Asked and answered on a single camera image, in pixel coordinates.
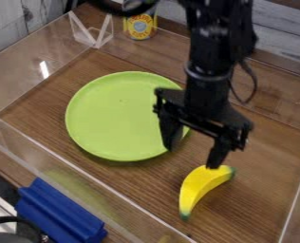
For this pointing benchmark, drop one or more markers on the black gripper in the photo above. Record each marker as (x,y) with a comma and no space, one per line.
(201,107)

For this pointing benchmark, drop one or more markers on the yellow toy banana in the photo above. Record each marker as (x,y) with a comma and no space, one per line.
(198,183)

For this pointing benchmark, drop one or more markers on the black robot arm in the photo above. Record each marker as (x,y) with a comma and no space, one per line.
(222,40)

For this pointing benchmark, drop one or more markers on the green round plate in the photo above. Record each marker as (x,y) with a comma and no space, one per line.
(108,116)

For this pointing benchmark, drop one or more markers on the blue plastic block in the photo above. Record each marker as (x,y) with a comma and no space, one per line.
(62,218)

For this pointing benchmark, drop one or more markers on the clear acrylic enclosure wall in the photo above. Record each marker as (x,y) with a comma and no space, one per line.
(253,209)

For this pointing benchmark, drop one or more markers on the clear acrylic corner bracket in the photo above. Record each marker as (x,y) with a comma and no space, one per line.
(94,37)

